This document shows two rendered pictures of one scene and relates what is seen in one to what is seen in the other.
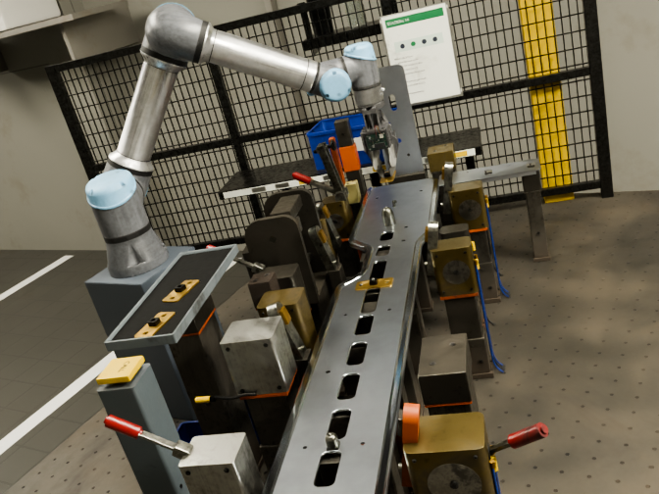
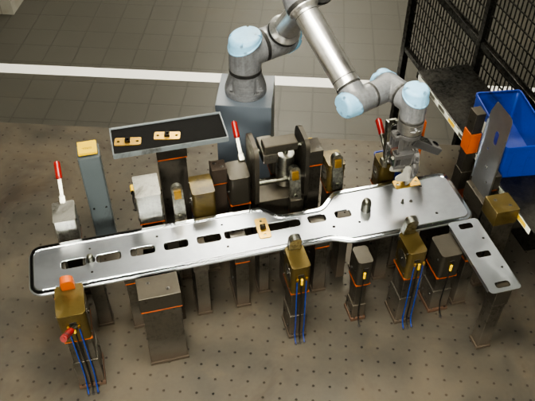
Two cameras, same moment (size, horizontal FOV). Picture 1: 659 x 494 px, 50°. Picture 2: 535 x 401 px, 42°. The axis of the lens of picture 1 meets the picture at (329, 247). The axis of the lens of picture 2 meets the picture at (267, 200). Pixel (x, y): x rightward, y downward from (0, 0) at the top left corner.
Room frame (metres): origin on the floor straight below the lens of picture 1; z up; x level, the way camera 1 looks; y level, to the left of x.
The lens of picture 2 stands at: (0.64, -1.36, 2.59)
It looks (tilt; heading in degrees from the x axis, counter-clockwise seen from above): 44 degrees down; 59
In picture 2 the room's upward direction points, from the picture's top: straight up
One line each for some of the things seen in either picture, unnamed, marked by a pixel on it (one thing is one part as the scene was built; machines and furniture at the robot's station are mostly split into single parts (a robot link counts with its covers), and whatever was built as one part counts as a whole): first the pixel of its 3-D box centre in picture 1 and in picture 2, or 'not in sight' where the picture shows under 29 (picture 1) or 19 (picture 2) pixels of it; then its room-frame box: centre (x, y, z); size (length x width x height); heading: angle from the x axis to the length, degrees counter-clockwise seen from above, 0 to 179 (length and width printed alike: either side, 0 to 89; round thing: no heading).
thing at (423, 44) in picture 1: (421, 56); not in sight; (2.35, -0.46, 1.30); 0.23 x 0.02 x 0.31; 74
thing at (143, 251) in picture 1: (132, 246); (245, 78); (1.65, 0.47, 1.15); 0.15 x 0.15 x 0.10
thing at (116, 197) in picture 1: (116, 202); (246, 49); (1.65, 0.47, 1.27); 0.13 x 0.12 x 0.14; 4
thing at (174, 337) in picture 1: (178, 292); (168, 134); (1.27, 0.31, 1.16); 0.37 x 0.14 x 0.02; 164
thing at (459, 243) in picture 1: (469, 310); (296, 297); (1.40, -0.27, 0.87); 0.12 x 0.07 x 0.35; 74
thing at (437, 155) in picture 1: (450, 201); (490, 241); (2.07, -0.41, 0.88); 0.08 x 0.08 x 0.36; 74
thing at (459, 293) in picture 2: not in sight; (463, 270); (1.94, -0.44, 0.84); 0.05 x 0.05 x 0.29; 74
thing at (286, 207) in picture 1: (303, 295); (276, 192); (1.55, 0.09, 0.94); 0.18 x 0.13 x 0.49; 164
